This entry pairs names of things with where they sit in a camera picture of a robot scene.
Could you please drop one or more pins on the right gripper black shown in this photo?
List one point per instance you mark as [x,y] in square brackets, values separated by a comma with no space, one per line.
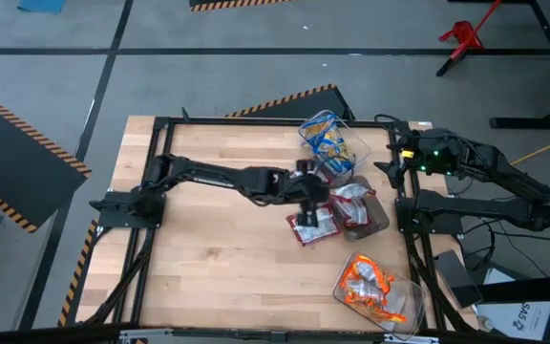
[428,148]

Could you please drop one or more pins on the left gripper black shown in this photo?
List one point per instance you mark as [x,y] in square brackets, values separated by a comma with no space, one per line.
[310,188]

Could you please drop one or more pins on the red Maruchan ramen pack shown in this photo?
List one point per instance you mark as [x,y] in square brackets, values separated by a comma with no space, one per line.
[353,210]
[326,230]
[323,175]
[351,191]

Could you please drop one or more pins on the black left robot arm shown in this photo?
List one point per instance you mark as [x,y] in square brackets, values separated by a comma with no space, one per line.
[217,174]

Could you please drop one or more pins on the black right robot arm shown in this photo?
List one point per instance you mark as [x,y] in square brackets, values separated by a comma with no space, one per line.
[494,208]

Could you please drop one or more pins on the clear plastic bin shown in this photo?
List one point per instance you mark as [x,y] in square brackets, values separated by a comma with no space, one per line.
[406,306]
[358,148]

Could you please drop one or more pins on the smoky grey plastic bin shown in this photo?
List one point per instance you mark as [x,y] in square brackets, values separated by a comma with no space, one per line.
[377,215]

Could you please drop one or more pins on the black hazard-striped floor mat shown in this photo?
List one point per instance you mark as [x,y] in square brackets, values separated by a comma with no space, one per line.
[217,2]
[303,107]

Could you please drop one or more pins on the red metal clamp stand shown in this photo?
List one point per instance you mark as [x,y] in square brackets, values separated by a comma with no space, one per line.
[466,36]

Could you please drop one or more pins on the black flat box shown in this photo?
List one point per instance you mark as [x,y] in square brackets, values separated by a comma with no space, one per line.
[456,277]

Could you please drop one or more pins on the white printed box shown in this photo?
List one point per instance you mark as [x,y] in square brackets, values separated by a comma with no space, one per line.
[518,317]

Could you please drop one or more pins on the large black hazard-striped mat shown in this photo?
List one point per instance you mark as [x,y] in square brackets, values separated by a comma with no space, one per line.
[12,157]

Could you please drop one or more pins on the black crossbar with silver brackets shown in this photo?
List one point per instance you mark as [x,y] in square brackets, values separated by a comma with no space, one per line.
[41,337]

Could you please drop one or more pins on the blue floor mat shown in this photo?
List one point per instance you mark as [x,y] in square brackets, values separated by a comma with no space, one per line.
[41,5]

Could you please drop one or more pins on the black aluminium table frame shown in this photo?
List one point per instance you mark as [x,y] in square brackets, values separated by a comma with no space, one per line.
[256,121]

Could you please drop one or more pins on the black metal stand frame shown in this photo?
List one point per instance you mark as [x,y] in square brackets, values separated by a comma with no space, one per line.
[533,122]

